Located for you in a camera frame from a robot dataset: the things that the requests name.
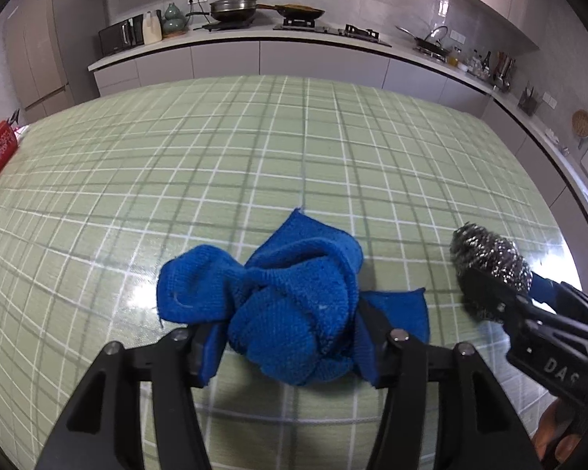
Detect steel wool scrubber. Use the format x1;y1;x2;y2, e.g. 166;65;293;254
449;223;532;320

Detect blue knit cloth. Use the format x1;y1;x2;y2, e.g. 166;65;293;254
157;209;430;386

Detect person's right hand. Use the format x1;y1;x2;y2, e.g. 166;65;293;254
532;399;588;469

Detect round woven trivet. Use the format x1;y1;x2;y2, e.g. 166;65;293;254
572;109;588;148

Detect black utensil holder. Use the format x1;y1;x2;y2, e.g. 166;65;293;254
517;86;542;117

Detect green checked tablecloth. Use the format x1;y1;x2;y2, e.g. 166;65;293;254
0;74;583;470

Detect frying pan on stove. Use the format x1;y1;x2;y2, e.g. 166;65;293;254
256;3;325;20

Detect lidded steel wok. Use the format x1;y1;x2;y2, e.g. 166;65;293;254
210;0;257;24

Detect green ceramic teapot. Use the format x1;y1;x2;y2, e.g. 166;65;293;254
161;2;188;37

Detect black microwave oven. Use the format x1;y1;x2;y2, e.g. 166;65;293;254
98;14;144;57

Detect wok with handle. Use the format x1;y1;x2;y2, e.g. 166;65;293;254
396;24;450;57

